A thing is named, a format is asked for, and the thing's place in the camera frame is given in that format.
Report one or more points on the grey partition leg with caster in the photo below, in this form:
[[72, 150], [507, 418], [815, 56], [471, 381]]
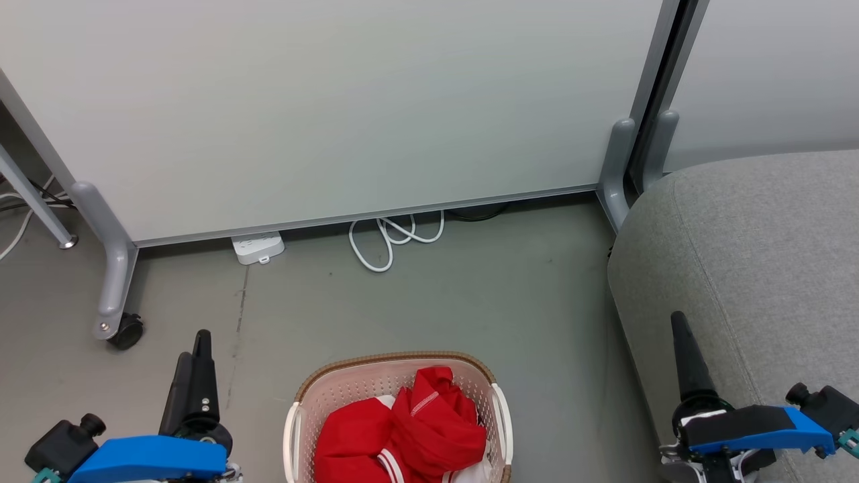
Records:
[[115, 268]]

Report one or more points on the large white partition panel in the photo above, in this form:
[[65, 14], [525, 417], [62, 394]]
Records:
[[335, 100]]

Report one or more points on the grey fabric sofa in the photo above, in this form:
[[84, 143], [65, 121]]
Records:
[[751, 268]]

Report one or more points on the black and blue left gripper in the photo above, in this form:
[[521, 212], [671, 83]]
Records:
[[147, 459]]

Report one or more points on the small white partition panel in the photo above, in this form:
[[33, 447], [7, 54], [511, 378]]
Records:
[[765, 74]]

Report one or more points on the grey metal table leg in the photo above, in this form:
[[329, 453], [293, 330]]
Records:
[[33, 201]]

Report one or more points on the cream perforated laundry basket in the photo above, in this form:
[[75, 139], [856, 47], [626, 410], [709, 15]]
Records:
[[366, 382]]

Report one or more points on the grey curved partition leg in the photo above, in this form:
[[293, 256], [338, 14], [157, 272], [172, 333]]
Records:
[[659, 147], [614, 174]]

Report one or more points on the black caster wheel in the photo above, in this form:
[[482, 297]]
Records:
[[127, 332]]

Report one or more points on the white power strip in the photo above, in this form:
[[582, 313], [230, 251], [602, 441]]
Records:
[[258, 247]]

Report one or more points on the red and white garment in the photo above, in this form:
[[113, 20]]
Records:
[[416, 436]]

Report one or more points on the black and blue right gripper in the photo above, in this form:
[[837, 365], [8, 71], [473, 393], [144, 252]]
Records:
[[751, 426]]

